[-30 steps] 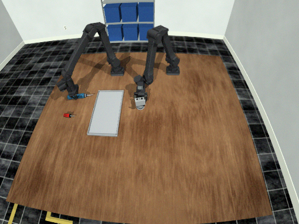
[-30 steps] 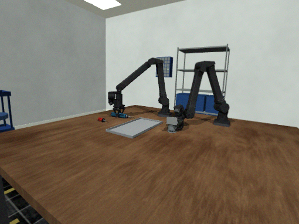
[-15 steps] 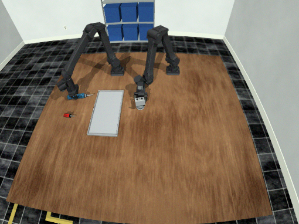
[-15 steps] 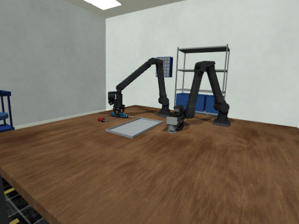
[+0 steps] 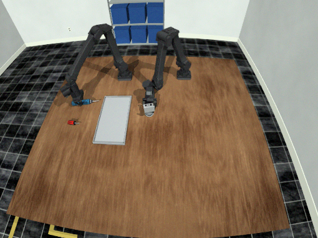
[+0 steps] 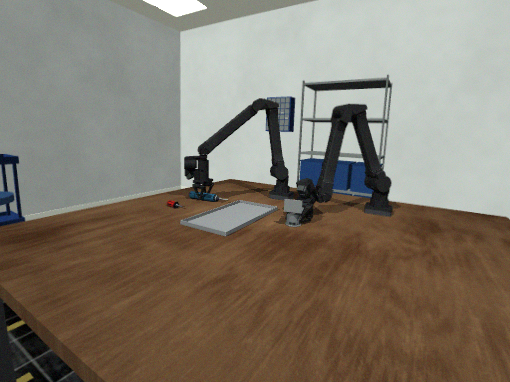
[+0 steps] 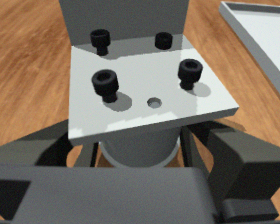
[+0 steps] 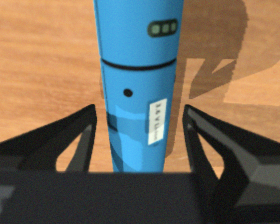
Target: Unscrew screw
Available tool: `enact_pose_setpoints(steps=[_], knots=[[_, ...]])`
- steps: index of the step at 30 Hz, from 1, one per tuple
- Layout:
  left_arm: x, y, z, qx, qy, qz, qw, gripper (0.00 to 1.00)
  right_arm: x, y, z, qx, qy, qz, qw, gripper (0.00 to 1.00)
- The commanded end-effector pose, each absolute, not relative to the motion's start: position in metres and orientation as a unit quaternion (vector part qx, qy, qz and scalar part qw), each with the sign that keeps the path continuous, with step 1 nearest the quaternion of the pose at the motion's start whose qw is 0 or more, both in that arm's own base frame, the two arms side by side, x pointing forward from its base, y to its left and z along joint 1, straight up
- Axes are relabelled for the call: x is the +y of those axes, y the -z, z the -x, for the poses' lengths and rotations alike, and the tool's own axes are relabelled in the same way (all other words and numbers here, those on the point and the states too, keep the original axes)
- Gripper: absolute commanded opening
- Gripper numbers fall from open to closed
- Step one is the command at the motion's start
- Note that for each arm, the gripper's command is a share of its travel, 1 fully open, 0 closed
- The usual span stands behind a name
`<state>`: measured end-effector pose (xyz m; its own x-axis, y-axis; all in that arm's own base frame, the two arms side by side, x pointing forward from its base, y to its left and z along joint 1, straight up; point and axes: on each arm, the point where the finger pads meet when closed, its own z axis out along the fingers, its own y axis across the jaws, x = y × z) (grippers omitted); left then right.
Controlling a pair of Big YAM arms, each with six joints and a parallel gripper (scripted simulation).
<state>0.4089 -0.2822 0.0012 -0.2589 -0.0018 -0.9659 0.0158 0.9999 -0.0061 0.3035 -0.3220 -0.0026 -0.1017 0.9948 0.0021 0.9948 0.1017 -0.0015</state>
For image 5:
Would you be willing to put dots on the dark grey cylinder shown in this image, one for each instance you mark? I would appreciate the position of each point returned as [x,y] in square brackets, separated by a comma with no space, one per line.
[149,114]

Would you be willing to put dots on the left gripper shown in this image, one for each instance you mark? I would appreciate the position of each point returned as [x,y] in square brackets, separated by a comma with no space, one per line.
[149,100]

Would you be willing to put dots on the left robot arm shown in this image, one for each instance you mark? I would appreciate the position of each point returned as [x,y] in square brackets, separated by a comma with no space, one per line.
[164,38]

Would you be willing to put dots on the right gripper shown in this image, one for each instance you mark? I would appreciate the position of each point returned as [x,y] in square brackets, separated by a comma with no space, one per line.
[79,97]

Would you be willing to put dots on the blue electric screwdriver barrel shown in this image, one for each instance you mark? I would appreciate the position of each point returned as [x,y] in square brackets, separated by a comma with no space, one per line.
[84,102]

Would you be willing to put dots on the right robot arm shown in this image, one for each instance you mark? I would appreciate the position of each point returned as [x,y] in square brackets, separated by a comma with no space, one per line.
[71,76]

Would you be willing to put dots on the white rimmed tray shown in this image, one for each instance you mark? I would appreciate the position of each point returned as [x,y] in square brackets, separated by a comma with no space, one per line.
[113,121]

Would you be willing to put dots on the grey l-shaped bracket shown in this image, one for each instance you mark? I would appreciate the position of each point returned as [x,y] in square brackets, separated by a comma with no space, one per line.
[149,108]

